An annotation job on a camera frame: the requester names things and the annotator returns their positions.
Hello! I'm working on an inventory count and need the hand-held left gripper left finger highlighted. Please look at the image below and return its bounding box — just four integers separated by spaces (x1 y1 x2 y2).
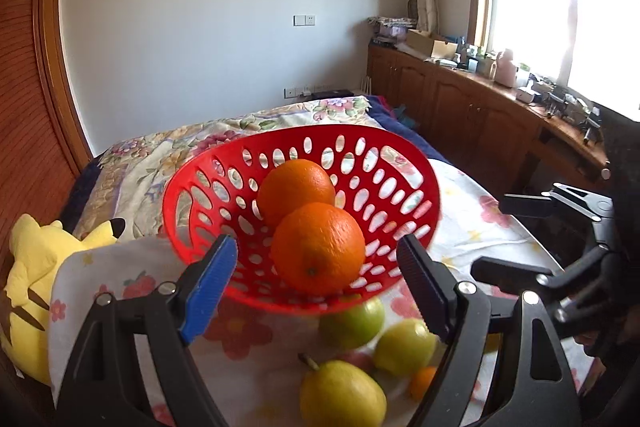
54 234 240 427

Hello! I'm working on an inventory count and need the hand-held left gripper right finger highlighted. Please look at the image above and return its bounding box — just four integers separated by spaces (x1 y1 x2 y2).
396 234 583 427

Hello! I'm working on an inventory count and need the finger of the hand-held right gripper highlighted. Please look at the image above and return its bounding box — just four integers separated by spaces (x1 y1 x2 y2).
471 246 622 324
500 183 616 221

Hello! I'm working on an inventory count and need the red perforated plastic basket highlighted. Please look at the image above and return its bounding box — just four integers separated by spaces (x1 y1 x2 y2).
162 124 442 317

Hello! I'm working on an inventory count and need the yellow-green lemon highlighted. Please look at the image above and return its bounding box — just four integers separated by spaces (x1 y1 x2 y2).
374 318 438 377

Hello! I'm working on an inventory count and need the green apple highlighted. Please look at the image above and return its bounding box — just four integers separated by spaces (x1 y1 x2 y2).
319 296 386 350

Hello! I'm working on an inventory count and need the small orange tangerine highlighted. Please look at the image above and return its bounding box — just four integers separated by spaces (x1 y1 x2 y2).
410 366 440 402

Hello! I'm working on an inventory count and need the yellow pear with stem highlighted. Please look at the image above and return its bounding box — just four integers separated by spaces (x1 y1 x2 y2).
298 353 388 427

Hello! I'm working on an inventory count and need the white strawberry print tablecloth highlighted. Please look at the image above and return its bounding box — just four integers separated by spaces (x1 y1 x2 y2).
47 152 591 427

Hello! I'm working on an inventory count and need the large orange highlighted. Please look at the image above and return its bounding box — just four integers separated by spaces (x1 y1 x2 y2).
256 159 337 228
270 202 367 296

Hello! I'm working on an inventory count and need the wooden cabinet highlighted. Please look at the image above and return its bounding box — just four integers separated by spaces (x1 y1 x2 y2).
366 44 608 208

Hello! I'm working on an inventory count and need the pink kettle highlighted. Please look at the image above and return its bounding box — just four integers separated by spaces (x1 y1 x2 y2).
495 49 518 88

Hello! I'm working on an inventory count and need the floral bedsheet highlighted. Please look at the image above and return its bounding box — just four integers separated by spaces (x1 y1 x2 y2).
67 94 431 248

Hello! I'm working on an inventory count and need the dark blue blanket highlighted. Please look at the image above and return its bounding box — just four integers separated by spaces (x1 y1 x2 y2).
367 94 426 142

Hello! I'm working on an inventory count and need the yellow plush toy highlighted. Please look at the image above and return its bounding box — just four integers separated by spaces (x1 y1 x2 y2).
0 213 127 385

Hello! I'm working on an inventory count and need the cardboard box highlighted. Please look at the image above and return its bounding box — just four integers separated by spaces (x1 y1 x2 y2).
405 29 458 58

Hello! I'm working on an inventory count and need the stack of folded cloths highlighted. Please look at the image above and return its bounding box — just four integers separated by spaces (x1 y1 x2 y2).
369 16 417 45

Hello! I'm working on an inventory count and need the wooden wardrobe door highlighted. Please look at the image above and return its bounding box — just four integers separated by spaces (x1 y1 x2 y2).
0 0 93 258

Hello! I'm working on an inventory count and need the white wall socket strip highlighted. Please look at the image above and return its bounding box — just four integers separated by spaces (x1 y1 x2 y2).
284 83 351 100

